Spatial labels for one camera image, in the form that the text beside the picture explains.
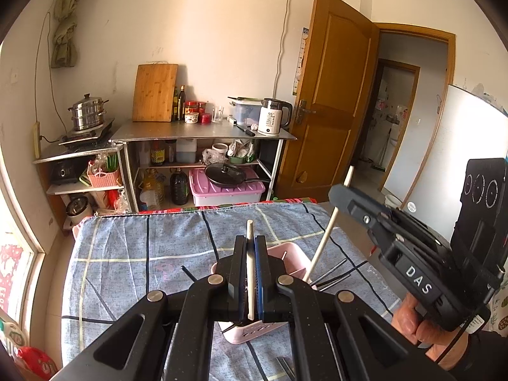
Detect white plastic box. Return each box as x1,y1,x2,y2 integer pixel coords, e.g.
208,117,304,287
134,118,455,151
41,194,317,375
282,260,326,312
176,140,198,163

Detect steel counter table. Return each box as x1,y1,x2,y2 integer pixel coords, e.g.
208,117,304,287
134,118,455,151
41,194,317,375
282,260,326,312
109,119,297,213

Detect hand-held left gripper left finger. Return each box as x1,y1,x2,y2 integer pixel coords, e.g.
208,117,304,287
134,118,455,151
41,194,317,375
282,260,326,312
51,235,249,381

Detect person's right forearm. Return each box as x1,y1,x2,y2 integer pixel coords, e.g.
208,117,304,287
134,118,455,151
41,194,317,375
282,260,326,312
448,327,508,381

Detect wall calendar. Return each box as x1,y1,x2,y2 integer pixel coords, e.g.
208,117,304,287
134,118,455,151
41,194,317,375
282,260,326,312
292,27,309,96

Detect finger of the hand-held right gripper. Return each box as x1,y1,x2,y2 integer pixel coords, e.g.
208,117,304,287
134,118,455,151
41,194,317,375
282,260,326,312
382,205,442,247
328,184,402,247

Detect white electric kettle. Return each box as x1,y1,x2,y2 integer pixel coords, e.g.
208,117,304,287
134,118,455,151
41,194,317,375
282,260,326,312
258,98,293,136

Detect small pink woven basket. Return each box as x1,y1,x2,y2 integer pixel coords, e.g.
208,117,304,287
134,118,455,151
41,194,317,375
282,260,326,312
87,161,121,188

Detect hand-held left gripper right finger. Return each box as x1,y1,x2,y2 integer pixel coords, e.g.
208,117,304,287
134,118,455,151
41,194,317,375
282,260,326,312
254,235,453,381

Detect steel door handle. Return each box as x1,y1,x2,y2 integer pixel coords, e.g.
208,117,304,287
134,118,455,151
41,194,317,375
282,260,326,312
296,99,317,124

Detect dark oil jug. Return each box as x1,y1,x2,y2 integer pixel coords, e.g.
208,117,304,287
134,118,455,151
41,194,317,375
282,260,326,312
170,169,190,206

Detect wooden chopstick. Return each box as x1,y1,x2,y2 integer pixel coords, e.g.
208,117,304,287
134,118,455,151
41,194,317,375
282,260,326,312
307,165,355,284
246,219,255,320

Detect steel steamer pot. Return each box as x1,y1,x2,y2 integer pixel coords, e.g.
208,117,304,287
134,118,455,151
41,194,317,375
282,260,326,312
67,93,110,131

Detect brown wooden door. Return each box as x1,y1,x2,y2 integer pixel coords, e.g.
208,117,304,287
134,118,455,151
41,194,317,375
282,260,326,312
276,0,381,201

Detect white refrigerator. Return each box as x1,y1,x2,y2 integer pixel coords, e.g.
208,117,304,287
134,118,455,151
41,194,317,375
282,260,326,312
379,83,508,243

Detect soy sauce bottle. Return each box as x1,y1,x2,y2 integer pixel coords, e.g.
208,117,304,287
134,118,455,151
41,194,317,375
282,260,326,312
150,140,166,166

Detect black lidded frying pan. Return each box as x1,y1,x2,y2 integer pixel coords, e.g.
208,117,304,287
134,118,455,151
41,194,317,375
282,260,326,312
204,162,266,188

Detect black induction cooker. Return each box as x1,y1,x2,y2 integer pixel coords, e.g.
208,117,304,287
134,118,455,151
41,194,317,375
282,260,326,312
58,117,116,146

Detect clear lidded container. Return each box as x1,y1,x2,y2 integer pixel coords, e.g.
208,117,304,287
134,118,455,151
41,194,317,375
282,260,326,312
227,96,264,125

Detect pink plastic utensil basket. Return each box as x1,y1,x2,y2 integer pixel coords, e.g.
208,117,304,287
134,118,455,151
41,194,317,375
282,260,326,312
210,241,318,344

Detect crumpled plastic bags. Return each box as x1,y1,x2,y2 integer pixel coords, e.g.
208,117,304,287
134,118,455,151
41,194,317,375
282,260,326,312
228,139,257,163

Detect wooden door frame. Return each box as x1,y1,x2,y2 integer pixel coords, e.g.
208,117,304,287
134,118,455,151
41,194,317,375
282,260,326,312
373,23,456,207

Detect low steel shelf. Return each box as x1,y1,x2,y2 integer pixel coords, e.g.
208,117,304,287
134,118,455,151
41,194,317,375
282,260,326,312
32,145,128,231

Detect blue plaid tablecloth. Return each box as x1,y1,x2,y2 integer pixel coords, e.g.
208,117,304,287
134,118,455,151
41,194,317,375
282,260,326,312
61,202,401,381

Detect pink storage box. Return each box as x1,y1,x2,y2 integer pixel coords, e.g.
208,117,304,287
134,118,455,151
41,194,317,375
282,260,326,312
189,167,266,207

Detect yellow oil jug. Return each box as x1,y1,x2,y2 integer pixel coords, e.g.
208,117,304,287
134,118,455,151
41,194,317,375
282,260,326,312
139,169,165,211

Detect bamboo cutting board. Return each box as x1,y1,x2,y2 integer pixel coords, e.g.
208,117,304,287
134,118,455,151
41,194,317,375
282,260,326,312
132,63,179,122

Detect person's right hand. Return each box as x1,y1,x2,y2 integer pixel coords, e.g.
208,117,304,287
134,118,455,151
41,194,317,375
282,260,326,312
391,294,473,371

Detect green curtain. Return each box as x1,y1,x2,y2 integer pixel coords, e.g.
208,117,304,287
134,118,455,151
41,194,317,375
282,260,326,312
50,0,86,68

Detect white wall cable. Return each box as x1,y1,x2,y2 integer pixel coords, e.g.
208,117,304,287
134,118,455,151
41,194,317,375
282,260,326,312
276,0,294,100

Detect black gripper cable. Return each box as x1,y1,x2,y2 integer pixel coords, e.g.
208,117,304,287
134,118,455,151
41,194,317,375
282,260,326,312
437,286,493,364

